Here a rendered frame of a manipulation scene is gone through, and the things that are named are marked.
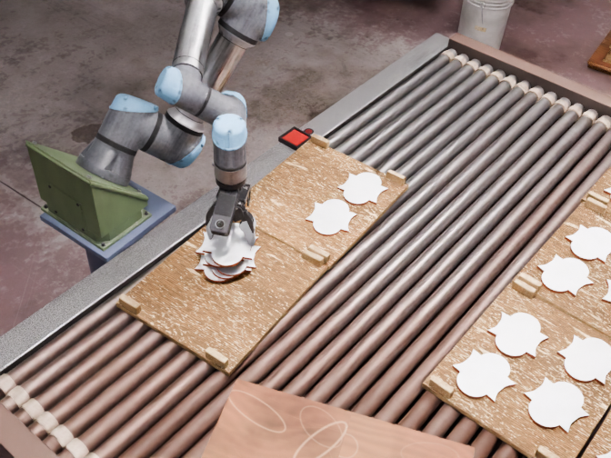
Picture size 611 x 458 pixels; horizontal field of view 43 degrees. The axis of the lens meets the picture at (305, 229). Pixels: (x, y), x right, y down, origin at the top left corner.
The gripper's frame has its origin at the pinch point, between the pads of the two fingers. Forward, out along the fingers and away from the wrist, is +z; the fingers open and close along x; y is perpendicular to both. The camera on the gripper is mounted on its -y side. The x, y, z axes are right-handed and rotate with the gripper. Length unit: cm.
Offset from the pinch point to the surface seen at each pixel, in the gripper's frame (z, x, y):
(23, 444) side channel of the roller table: 7, 29, -59
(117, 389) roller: 10.3, 16.0, -40.3
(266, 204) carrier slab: 8.5, -3.9, 24.9
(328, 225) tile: 7.6, -22.2, 19.2
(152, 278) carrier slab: 8.5, 18.3, -8.4
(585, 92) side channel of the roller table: 7, -97, 101
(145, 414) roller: 10.2, 8.0, -45.4
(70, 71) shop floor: 102, 144, 206
